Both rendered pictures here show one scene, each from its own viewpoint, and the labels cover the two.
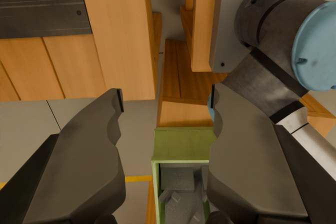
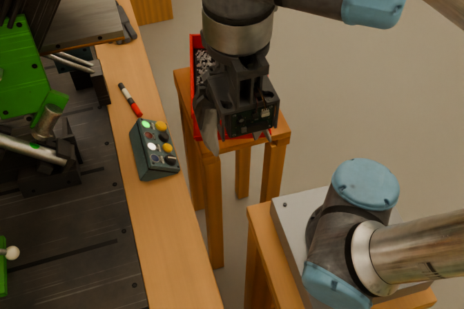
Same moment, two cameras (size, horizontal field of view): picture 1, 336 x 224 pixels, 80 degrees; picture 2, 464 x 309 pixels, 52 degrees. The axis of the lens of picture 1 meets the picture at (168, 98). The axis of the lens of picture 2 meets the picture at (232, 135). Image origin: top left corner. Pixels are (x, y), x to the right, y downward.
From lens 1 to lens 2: 0.65 m
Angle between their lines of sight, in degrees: 70
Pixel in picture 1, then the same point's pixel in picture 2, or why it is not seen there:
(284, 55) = (335, 198)
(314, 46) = (342, 176)
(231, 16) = (302, 243)
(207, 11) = (279, 261)
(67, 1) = (123, 276)
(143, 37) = (213, 294)
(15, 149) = not seen: outside the picture
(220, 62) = not seen: hidden behind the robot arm
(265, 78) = (332, 217)
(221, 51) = not seen: hidden behind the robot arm
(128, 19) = (192, 277)
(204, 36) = (287, 288)
